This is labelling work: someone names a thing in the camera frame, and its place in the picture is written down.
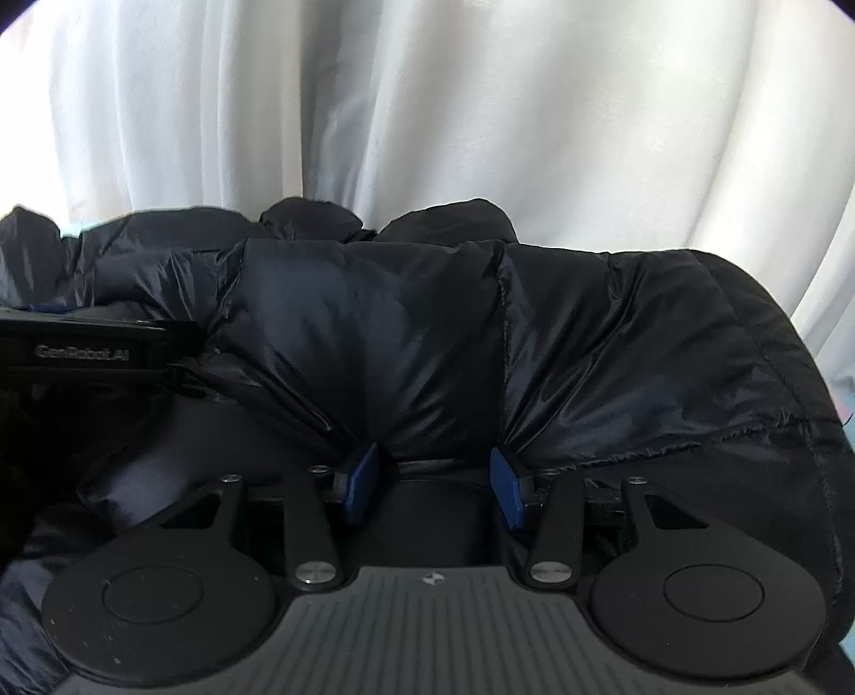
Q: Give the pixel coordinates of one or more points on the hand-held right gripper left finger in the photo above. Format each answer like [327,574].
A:
[364,482]

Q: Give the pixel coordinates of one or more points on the white cloth sheet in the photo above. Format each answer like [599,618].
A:
[427,100]

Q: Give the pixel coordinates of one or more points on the black puffer jacket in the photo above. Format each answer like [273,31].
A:
[401,321]

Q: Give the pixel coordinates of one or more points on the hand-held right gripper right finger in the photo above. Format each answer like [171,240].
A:
[507,491]

